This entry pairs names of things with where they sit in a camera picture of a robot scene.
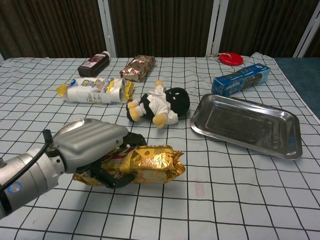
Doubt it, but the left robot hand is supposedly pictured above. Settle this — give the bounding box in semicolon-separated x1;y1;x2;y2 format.
53;119;148;190

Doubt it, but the gold foil snack package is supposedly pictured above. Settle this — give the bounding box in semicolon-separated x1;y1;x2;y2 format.
72;144;186;187

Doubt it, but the black and white plush doll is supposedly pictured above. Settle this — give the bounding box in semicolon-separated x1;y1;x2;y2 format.
126;79;191;130

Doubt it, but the round steel plate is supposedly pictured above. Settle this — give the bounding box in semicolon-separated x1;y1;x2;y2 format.
58;118;101;137

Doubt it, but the white yellow snack package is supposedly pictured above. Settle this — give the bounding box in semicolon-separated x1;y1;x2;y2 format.
56;76;136;105

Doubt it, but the dark juice bottle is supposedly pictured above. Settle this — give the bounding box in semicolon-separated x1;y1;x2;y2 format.
77;51;111;77

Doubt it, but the brown red snack package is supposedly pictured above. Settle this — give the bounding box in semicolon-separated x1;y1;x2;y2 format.
119;54;156;83

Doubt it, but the brown folding screen panel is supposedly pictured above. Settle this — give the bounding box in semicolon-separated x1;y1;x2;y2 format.
103;0;222;59
0;0;113;61
298;14;320;59
212;0;320;59

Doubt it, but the black grid checked tablecloth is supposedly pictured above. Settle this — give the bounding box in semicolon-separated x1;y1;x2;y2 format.
0;56;320;240

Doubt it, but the rectangular steel tray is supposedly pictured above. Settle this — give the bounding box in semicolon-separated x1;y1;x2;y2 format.
189;93;303;160

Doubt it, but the blue cookie box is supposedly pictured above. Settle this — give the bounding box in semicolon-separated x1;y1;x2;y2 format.
211;62;272;97

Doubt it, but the red round disc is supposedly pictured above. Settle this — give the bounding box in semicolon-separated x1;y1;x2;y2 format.
218;51;244;67

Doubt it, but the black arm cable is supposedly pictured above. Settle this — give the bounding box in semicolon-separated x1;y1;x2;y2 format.
0;129;55;188

